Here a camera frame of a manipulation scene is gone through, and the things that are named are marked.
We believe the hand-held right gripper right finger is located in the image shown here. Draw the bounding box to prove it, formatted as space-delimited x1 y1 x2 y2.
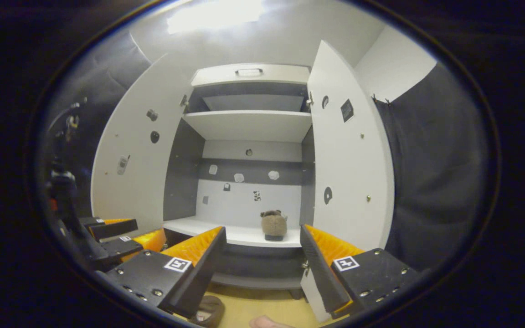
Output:
299 224 421 319

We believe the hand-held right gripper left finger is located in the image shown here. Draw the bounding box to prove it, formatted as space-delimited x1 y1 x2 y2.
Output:
105 226 227 319

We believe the brown fuzzy shoe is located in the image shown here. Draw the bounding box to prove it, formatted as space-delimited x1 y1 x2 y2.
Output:
193 295 226 328
260 210 288 241

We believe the white shoe cabinet door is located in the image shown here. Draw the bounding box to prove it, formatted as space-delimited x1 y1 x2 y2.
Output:
300 40 396 323
90 52 191 237

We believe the white cabinet shelf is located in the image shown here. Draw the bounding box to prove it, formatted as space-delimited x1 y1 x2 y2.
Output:
183 110 313 143

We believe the white cabinet drawer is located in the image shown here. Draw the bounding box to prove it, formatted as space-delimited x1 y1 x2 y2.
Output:
191 64 311 87

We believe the black backdrop cloth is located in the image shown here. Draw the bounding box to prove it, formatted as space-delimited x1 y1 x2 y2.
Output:
35 27 495 274

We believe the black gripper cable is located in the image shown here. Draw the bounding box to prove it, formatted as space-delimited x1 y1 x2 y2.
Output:
46 98 85 137

